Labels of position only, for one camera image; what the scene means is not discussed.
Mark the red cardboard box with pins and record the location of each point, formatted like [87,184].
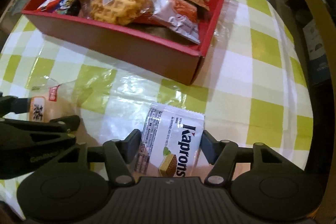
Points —
[168,55]

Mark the white Kaprons wafer packet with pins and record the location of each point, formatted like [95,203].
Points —
[170,141]

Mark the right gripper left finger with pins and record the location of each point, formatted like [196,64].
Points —
[118,154]

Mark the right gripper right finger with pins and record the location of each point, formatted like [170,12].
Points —
[221,155]

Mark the packaged round bun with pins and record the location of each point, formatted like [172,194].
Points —
[51,100]

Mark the white silver snack packet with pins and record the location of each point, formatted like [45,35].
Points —
[179,16]

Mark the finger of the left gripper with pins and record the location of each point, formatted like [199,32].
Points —
[64,124]
[13,104]

